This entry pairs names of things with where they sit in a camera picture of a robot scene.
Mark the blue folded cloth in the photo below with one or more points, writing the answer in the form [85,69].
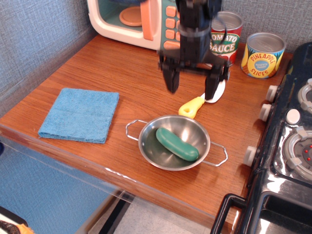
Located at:
[80,115]

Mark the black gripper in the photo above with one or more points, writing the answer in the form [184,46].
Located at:
[188,49]

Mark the green toy cucumber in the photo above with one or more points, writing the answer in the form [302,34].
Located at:
[176,145]

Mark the pineapple slices can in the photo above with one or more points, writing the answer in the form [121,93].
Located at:
[262,55]

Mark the black toy stove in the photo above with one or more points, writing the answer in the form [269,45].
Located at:
[279,199]

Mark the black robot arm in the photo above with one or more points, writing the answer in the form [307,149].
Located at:
[198,14]

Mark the toy microwave oven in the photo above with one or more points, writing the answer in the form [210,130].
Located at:
[151,24]

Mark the tomato sauce can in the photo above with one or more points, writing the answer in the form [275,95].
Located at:
[225,35]

